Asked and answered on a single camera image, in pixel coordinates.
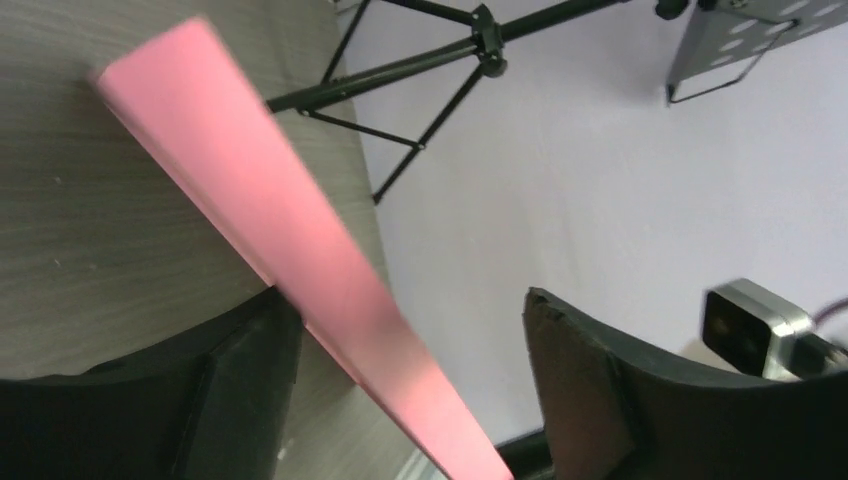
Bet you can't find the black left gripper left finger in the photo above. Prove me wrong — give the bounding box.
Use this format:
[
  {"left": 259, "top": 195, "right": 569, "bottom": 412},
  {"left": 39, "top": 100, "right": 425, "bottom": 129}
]
[{"left": 1, "top": 288, "right": 303, "bottom": 479}]

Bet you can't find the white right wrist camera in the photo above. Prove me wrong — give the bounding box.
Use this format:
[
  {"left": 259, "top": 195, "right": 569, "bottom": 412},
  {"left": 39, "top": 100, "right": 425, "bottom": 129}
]
[{"left": 701, "top": 278, "right": 847, "bottom": 381}]

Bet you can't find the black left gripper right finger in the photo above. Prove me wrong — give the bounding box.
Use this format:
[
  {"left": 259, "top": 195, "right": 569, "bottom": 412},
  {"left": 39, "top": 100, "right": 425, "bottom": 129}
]
[{"left": 523, "top": 288, "right": 847, "bottom": 479}]

